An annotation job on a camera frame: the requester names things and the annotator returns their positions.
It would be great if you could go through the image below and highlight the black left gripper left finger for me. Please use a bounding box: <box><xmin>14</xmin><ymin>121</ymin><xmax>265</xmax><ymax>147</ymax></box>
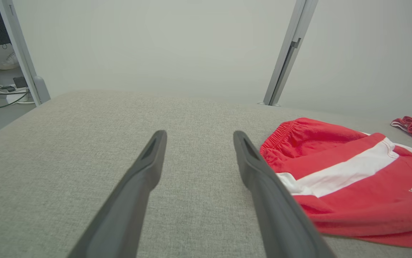
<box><xmin>67</xmin><ymin>130</ymin><xmax>168</xmax><ymax>258</ymax></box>

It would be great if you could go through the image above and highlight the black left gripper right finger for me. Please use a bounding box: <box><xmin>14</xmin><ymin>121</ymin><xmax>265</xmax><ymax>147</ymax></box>
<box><xmin>233</xmin><ymin>130</ymin><xmax>337</xmax><ymax>258</ymax></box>

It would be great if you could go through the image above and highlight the red shorts white stripe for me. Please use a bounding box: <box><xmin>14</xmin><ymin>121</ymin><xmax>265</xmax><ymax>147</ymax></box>
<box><xmin>259</xmin><ymin>117</ymin><xmax>412</xmax><ymax>249</ymax></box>

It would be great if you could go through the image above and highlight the white shoe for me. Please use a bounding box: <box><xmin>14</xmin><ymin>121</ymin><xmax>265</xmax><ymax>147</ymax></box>
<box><xmin>0</xmin><ymin>51</ymin><xmax>20</xmax><ymax>71</ymax></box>

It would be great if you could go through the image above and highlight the grey cylindrical post foot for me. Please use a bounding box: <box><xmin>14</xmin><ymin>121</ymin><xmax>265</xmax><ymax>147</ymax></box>
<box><xmin>33</xmin><ymin>76</ymin><xmax>51</xmax><ymax>105</ymax></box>

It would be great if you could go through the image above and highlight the white power strip with cables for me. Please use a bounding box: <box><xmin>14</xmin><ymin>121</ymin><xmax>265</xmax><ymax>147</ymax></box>
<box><xmin>0</xmin><ymin>90</ymin><xmax>30</xmax><ymax>109</ymax></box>

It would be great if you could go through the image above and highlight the grey metal partition post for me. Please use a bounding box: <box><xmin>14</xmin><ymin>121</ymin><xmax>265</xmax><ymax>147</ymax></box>
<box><xmin>258</xmin><ymin>0</ymin><xmax>319</xmax><ymax>107</ymax></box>
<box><xmin>0</xmin><ymin>0</ymin><xmax>42</xmax><ymax>106</ymax></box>

